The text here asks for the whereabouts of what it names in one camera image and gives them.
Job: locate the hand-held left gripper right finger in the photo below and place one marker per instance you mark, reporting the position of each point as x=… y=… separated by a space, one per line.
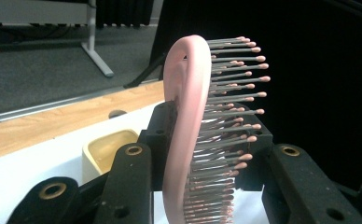
x=263 y=143

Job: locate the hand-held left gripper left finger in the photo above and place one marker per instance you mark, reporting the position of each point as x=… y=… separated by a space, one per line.
x=159 y=130

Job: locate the pink hairbrush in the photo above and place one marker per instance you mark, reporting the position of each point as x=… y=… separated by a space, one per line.
x=185 y=93

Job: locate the beige square cup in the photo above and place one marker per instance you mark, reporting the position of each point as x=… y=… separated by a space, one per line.
x=107 y=149

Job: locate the grey table grommet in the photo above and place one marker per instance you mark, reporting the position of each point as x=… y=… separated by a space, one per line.
x=117 y=114

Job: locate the black stand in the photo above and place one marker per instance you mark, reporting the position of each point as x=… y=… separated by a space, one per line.
x=145 y=73

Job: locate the white metal stand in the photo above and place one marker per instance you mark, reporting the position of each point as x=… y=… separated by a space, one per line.
x=90 y=31

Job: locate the dark curtain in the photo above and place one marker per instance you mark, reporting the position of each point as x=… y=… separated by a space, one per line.
x=123 y=12

